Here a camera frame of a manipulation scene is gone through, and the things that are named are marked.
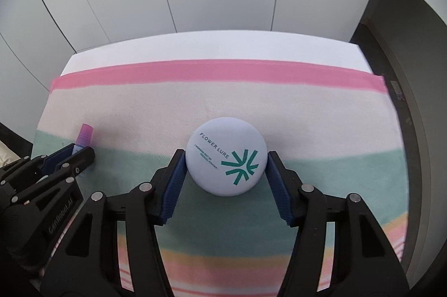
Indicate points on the purple pink tube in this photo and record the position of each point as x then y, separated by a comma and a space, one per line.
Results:
85, 136

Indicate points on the striped colourful cloth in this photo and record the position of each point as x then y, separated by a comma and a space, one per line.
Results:
139, 101

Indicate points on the grey floor socket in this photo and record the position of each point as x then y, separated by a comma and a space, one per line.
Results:
397, 90

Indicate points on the white round compact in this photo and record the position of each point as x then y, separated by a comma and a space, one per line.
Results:
223, 143

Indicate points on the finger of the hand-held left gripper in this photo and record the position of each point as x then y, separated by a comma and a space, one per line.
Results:
80, 160
59, 155

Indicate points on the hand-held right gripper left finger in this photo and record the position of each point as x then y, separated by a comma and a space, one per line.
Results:
173, 185

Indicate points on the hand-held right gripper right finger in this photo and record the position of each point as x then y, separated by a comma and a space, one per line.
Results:
279, 188

